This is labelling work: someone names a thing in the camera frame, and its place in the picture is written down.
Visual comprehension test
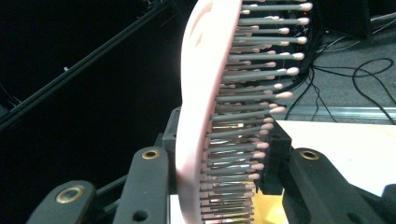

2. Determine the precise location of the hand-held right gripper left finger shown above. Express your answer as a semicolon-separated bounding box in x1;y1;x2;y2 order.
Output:
157;106;183;194

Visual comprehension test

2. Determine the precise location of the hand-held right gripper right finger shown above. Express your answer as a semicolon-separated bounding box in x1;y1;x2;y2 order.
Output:
260;121;293;196

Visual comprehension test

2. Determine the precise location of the pink hairbrush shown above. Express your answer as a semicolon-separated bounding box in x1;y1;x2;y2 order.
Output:
175;0;314;224

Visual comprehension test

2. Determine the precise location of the white table board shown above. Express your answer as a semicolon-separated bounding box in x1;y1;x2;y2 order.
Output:
275;119;396;198

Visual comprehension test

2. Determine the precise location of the black metal stand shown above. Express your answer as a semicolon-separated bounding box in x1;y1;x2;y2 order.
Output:
0;0;190;133

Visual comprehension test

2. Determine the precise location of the dark equipment rack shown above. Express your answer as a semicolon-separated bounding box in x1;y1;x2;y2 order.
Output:
306;0;375;43

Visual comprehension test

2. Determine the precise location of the white metal stand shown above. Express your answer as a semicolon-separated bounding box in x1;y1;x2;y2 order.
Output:
370;11;396;30

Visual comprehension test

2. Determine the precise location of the aluminium floor rail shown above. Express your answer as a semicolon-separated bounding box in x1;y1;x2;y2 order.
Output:
274;105;396;122

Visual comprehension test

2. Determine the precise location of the black looped floor cable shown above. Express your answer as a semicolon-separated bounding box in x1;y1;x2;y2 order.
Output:
312;56;396;126

